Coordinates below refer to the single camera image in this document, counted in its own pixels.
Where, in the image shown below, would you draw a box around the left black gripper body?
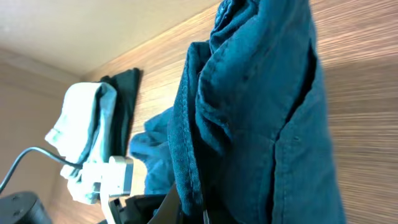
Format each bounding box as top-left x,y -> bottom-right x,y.
108,195 -> 168,224

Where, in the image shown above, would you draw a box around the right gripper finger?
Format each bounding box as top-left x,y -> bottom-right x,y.
148,184 -> 180,224

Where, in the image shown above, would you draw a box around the navy blue shorts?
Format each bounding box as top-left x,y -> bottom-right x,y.
130,0 -> 346,223

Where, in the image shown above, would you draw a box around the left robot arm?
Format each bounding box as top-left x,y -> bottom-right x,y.
1,192 -> 165,224

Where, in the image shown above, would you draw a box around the folded light blue jeans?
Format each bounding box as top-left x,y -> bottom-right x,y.
44,81 -> 118,205

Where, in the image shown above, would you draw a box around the folded black garment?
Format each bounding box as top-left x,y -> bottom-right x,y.
100,68 -> 141,156

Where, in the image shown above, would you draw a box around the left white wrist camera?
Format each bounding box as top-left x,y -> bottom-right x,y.
81,156 -> 147,224

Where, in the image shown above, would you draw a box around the left black cable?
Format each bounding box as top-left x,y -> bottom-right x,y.
0,146 -> 84,194

